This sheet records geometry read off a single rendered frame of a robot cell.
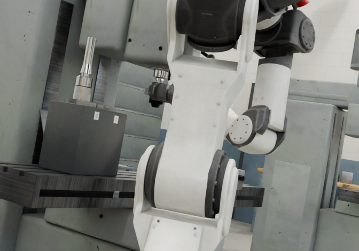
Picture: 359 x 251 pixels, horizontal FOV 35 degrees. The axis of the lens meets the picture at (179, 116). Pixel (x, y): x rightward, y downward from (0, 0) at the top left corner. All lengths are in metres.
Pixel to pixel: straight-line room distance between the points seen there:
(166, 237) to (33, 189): 0.40
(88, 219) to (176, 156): 0.73
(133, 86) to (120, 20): 5.38
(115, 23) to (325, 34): 7.08
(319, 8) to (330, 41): 0.56
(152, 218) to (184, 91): 0.27
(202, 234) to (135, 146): 6.32
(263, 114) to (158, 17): 0.54
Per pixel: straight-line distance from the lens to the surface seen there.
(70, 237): 1.89
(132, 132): 7.38
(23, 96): 2.00
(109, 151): 1.67
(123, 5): 1.92
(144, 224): 1.19
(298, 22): 1.54
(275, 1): 1.32
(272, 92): 1.51
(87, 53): 1.63
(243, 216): 8.99
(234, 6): 1.14
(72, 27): 2.12
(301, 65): 8.87
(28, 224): 2.04
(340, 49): 8.71
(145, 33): 1.86
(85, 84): 1.61
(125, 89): 7.18
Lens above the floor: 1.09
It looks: 2 degrees up
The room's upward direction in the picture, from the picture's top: 10 degrees clockwise
